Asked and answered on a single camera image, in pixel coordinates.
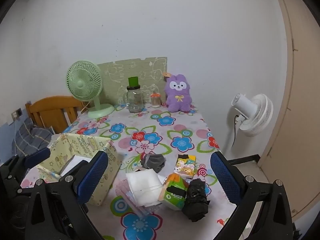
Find beige wooden door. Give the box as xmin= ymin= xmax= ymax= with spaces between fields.
xmin=258 ymin=0 xmax=319 ymax=220

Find floral tablecloth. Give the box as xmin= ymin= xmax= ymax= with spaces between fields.
xmin=19 ymin=102 xmax=238 ymax=240

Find glass mason jar mug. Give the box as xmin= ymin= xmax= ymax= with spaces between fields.
xmin=123 ymin=85 xmax=144 ymax=113

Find grey socks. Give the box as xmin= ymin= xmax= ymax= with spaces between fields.
xmin=140 ymin=153 xmax=166 ymax=173

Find white standing fan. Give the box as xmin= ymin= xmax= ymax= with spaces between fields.
xmin=223 ymin=93 xmax=274 ymax=160

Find green cup on jar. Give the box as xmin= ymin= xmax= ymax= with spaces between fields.
xmin=128 ymin=76 xmax=139 ymax=87

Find yellow fabric storage box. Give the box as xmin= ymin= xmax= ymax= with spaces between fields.
xmin=36 ymin=133 xmax=120 ymax=206

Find green patterned cardboard panel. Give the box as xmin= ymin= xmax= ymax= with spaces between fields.
xmin=98 ymin=57 xmax=167 ymax=105

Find wall power socket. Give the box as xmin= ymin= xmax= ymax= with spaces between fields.
xmin=11 ymin=108 xmax=23 ymax=120

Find green desk fan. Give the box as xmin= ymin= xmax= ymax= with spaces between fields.
xmin=66 ymin=61 xmax=115 ymax=119

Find toothpick jar orange lid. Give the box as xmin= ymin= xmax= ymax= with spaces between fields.
xmin=150 ymin=92 xmax=162 ymax=108

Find yellow cartoon tissue pack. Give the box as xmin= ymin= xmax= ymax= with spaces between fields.
xmin=174 ymin=154 xmax=196 ymax=179

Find white cotton pad pack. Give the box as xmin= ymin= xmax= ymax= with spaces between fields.
xmin=126 ymin=169 xmax=163 ymax=206

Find pink wet wipes pack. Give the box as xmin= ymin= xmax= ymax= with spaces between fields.
xmin=115 ymin=179 xmax=161 ymax=218

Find blue plaid pillow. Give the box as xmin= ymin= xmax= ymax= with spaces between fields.
xmin=12 ymin=118 xmax=55 ymax=156

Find black plastic bag roll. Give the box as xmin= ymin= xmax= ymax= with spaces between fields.
xmin=182 ymin=179 xmax=210 ymax=222

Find purple plush bunny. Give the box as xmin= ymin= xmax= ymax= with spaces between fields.
xmin=164 ymin=74 xmax=192 ymax=113

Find green orange tissue pack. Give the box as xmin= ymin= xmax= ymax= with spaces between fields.
xmin=158 ymin=173 xmax=189 ymax=211

